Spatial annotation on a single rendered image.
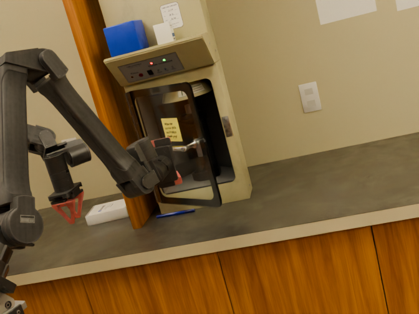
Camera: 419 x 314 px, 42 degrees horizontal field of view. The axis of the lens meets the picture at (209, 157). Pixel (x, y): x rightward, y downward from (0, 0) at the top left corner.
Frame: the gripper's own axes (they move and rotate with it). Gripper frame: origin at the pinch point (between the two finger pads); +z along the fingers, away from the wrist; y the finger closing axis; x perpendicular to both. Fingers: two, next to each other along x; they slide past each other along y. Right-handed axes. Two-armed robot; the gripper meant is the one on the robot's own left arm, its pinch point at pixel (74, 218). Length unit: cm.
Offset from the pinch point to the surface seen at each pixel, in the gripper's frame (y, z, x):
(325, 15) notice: 76, -35, -84
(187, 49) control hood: 24, -38, -41
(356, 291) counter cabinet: 6, 41, -74
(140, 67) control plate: 26, -36, -24
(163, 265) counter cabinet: 6.3, 22.2, -19.5
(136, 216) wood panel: 24.3, 11.2, -8.5
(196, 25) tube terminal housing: 33, -44, -43
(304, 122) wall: 76, 3, -68
